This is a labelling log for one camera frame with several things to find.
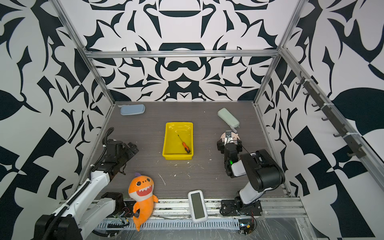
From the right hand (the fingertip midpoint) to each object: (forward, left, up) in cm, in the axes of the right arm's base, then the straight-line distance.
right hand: (231, 137), depth 92 cm
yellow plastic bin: (+9, +36, -8) cm, 38 cm away
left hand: (-8, +59, +4) cm, 59 cm away
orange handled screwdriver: (-4, +28, -4) cm, 28 cm away
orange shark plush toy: (-30, +49, +3) cm, 57 cm away
